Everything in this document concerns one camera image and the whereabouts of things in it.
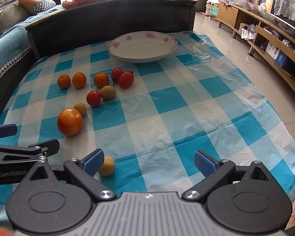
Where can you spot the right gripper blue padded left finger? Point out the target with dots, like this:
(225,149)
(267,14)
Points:
(80,173)

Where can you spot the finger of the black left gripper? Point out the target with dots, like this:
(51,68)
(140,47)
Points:
(45,146)

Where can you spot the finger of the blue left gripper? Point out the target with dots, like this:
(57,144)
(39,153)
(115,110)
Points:
(8,130)

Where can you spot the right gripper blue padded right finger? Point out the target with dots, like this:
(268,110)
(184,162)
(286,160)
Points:
(216,175)

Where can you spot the tan longan fruit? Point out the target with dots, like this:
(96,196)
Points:
(108,167)

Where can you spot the large orange-red tomato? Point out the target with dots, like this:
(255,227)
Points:
(69,122)

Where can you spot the small tan longan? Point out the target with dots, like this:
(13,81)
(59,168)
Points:
(81,108)

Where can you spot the red cherry tomato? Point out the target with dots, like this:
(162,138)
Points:
(126,79)
(93,98)
(115,74)

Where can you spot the small orange far left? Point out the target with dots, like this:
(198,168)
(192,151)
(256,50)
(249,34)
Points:
(64,81)

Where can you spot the small orange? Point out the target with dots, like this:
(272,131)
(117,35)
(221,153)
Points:
(79,80)
(101,80)
(64,81)

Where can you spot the blue white checkered tablecloth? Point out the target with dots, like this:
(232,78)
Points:
(194,99)

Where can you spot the greenish tan longan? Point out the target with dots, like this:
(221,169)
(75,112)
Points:
(108,92)

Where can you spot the red cherry tomato rear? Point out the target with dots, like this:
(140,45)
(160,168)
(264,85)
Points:
(115,74)

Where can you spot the red cherry tomato front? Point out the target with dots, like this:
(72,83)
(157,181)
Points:
(126,79)

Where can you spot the dark wooden coffee table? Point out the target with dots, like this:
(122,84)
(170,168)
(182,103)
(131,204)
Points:
(67,29)

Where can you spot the orange patterned cushion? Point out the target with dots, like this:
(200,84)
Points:
(38,6)

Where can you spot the white floral porcelain bowl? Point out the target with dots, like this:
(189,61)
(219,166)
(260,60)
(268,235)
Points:
(142,46)

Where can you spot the long wooden TV cabinet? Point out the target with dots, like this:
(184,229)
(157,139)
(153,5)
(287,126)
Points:
(274,45)

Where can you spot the white plastic drawer unit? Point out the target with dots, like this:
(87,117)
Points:
(212,8)

